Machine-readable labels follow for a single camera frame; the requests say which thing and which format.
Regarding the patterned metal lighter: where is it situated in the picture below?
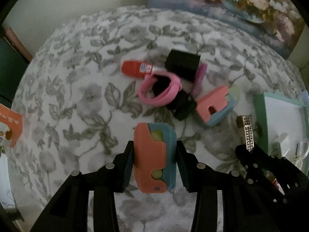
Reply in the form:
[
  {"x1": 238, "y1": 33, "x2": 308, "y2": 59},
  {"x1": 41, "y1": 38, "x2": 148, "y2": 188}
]
[{"x1": 236, "y1": 115, "x2": 255, "y2": 151}]

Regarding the orange teal toy gun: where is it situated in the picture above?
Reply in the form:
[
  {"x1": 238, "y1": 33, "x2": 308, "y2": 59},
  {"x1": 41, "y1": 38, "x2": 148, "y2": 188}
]
[{"x1": 134, "y1": 123, "x2": 177, "y2": 193}]

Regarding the black square box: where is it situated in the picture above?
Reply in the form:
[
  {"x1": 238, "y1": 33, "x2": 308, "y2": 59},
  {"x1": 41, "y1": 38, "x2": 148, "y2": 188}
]
[{"x1": 165, "y1": 49, "x2": 201, "y2": 82}]

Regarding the white square box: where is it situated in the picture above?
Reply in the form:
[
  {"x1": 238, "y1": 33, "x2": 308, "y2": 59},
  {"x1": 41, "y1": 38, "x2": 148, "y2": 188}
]
[{"x1": 270, "y1": 132, "x2": 291, "y2": 158}]

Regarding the teal rimmed white tray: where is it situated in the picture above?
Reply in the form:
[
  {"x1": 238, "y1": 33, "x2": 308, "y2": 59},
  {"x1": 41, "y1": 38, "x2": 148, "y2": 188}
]
[{"x1": 254, "y1": 92, "x2": 308, "y2": 175}]

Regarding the orange teal toy block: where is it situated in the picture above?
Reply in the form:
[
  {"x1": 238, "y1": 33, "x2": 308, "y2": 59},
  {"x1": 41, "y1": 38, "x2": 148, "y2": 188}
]
[{"x1": 195, "y1": 86, "x2": 236, "y2": 127}]

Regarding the orange cardboard box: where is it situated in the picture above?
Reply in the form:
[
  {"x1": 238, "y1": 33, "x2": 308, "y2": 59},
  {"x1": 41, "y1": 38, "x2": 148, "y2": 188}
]
[{"x1": 0, "y1": 104, "x2": 23, "y2": 147}]

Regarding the black clip object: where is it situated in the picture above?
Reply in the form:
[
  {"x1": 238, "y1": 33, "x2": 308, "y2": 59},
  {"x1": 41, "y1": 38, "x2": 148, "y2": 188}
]
[{"x1": 152, "y1": 75, "x2": 197, "y2": 121}]

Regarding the grey floral tablecloth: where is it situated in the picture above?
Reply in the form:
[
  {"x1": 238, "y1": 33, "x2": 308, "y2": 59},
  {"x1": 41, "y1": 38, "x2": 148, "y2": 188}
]
[{"x1": 9, "y1": 6, "x2": 304, "y2": 231}]

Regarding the pink rubber band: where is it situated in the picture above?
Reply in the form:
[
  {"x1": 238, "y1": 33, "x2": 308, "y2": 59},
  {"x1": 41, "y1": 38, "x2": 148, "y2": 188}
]
[{"x1": 137, "y1": 72, "x2": 182, "y2": 107}]

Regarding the red glue tube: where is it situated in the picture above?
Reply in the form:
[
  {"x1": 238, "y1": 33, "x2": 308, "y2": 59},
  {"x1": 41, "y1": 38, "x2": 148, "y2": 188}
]
[{"x1": 121, "y1": 60, "x2": 166, "y2": 78}]

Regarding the floral painting canvas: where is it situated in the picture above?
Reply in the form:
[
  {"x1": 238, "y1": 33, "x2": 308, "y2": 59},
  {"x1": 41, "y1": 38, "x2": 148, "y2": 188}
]
[{"x1": 148, "y1": 0, "x2": 305, "y2": 59}]

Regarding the purple strap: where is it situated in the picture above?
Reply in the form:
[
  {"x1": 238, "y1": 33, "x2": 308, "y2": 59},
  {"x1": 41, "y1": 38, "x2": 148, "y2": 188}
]
[{"x1": 192, "y1": 63, "x2": 209, "y2": 97}]

